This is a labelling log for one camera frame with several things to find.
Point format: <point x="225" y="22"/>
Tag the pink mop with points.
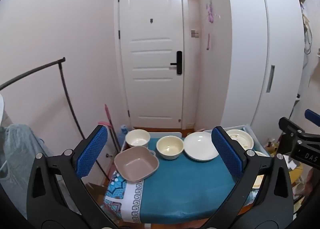
<point x="110" y="123"/>

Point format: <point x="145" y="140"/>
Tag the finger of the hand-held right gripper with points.
<point x="312" y="116"/>
<point x="290" y="126"/>

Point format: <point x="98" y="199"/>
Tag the teal patterned tablecloth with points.
<point x="185" y="189"/>

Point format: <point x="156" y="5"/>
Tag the cream printed plate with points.
<point x="240" y="137"/>

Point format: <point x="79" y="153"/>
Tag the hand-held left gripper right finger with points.
<point x="227" y="153"/>

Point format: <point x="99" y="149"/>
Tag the cream bowl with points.
<point x="170" y="147"/>

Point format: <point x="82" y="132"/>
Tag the white deep bowl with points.
<point x="137" y="138"/>

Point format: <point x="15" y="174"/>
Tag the pink square basin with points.
<point x="136" y="166"/>

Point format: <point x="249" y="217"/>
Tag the white storage crate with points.
<point x="250" y="128"/>

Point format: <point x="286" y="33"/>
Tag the white panelled door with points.
<point x="152" y="56"/>

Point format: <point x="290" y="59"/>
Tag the grey knitted cloth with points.
<point x="20" y="148"/>

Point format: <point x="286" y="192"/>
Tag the wall light switch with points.
<point x="195" y="33"/>

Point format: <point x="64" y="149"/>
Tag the yellow stool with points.
<point x="296" y="172"/>

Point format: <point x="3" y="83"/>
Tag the black clothes rack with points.
<point x="63" y="88"/>

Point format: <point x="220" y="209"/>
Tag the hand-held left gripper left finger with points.
<point x="92" y="153"/>

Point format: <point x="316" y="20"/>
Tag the purple wall decoration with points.
<point x="211" y="13"/>

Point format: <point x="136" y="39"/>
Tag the white plate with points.
<point x="200" y="146"/>

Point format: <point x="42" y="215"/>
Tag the pink wall sticker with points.
<point x="208" y="41"/>

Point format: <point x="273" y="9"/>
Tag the blue water bottle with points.
<point x="124" y="133"/>

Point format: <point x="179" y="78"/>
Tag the white wardrobe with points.
<point x="250" y="43"/>

